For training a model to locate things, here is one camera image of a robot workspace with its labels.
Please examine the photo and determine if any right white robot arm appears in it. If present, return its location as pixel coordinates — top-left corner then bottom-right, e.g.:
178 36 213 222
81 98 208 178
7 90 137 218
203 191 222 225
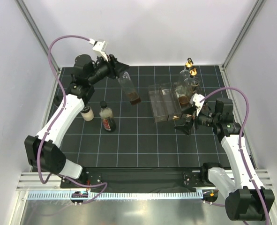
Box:
175 94 275 224

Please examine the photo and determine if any aluminium frame post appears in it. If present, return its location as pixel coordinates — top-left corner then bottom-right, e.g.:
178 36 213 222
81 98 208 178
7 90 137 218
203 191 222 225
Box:
221 0 266 71
14 0 61 75

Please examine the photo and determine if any right aluminium frame post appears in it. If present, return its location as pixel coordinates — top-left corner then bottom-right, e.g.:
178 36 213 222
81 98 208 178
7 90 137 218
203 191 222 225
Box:
221 0 266 71

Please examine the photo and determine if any purple cable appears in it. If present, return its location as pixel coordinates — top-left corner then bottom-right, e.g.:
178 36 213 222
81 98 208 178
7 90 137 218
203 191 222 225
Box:
199 87 271 225
38 35 107 209

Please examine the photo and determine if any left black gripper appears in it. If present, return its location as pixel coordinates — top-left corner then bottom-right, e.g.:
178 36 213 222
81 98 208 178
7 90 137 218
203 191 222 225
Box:
87 52 129 85

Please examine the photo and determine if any glass oil bottle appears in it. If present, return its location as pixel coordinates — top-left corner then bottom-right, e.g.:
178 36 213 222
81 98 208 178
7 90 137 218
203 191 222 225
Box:
118 72 141 105
175 58 194 95
178 67 197 107

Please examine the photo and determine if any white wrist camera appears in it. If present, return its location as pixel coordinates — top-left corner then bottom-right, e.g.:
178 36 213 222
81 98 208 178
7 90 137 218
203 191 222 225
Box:
189 93 205 116
92 41 109 62

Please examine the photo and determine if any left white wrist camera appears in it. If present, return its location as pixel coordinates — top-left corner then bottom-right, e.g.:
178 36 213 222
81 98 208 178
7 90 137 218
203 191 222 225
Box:
92 41 109 62

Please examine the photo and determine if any black grid mat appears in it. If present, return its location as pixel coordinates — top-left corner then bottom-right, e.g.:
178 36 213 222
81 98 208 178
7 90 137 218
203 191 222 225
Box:
60 66 230 167

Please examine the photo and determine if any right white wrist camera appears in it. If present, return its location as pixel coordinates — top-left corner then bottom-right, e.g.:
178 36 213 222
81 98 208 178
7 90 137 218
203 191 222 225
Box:
189 93 205 116

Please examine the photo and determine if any left aluminium frame post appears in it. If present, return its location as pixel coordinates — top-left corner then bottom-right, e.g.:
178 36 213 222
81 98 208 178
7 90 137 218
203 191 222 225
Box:
14 0 61 75

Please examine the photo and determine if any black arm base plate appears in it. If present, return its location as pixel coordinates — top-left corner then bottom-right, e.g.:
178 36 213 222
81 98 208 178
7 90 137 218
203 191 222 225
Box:
60 166 228 192

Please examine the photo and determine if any round amber sauce bottle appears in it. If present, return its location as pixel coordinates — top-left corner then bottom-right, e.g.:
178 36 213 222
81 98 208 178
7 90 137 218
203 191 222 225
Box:
53 95 61 107

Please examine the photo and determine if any clear acrylic organizer tray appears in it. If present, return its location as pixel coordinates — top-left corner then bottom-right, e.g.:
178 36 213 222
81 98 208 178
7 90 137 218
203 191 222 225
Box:
147 81 204 123

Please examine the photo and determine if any aluminium front rail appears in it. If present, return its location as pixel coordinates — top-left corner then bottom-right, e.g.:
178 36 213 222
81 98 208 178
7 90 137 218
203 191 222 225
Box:
16 169 273 191

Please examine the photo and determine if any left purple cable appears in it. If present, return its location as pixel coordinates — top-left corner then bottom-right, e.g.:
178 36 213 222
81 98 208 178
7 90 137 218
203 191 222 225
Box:
38 35 107 209

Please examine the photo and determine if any dark sauce bottle red label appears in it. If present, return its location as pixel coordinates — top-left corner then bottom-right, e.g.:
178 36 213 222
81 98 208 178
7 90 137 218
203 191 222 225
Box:
99 101 116 132

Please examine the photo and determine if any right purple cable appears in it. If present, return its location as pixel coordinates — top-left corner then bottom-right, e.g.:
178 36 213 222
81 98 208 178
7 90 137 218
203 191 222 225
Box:
199 87 271 225

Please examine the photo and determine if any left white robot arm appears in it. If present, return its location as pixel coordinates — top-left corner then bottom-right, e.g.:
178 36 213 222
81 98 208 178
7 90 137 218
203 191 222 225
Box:
24 54 130 188

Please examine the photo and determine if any white slotted cable duct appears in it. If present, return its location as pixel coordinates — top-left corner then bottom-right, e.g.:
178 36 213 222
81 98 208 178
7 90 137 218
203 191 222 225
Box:
26 191 203 200

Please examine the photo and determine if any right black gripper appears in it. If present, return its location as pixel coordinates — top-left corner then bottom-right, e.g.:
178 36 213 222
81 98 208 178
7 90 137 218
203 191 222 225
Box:
174 104 219 135

